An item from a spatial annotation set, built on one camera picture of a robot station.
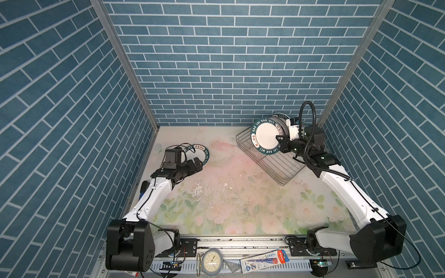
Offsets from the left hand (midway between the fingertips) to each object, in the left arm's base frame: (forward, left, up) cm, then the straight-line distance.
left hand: (196, 165), depth 86 cm
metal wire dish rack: (+5, -47, -11) cm, 49 cm away
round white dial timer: (-39, -9, -8) cm, 41 cm away
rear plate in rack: (+29, -47, +6) cm, 56 cm away
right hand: (+6, -38, +17) cm, 42 cm away
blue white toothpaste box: (-39, -30, -11) cm, 51 cm away
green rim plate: (+18, +4, -11) cm, 21 cm away
